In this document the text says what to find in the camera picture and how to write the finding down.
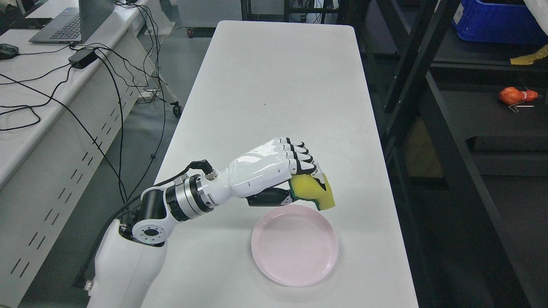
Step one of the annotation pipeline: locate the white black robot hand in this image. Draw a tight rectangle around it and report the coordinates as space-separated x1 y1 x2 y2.
203 138 324 206

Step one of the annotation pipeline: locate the green yellow sponge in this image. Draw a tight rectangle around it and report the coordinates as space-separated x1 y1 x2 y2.
289 174 336 211

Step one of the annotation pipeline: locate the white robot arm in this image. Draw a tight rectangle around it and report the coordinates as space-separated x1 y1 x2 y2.
75 160 217 308

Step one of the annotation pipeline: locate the dark metal shelf rack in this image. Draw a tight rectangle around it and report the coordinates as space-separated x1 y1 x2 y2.
338 0 547 308

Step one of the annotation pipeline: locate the orange toy on shelf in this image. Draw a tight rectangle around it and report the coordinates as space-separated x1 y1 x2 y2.
498 86 539 107

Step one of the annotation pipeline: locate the pink round plate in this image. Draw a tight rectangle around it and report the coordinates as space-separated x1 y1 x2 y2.
250 204 339 287

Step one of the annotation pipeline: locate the white side desk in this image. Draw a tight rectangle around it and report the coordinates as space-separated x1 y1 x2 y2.
0 0 166 307

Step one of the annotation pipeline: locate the black power adapter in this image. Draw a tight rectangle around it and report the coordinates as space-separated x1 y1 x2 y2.
68 47 98 69

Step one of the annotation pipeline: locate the grey laptop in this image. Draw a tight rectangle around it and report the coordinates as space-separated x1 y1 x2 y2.
29 0 115 44

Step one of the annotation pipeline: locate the black phone on desk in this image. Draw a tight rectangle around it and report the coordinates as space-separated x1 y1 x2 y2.
9 18 53 30

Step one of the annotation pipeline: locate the blue plastic bin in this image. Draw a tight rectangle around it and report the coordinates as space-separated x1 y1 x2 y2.
452 0 547 45

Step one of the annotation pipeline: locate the black computer mouse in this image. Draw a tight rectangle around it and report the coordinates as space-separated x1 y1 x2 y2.
0 44 19 61

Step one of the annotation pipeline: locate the yellow tape piece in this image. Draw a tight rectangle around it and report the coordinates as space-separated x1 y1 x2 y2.
509 44 548 65

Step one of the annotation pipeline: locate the black cable on desk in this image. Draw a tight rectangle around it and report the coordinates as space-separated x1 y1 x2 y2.
0 0 180 231

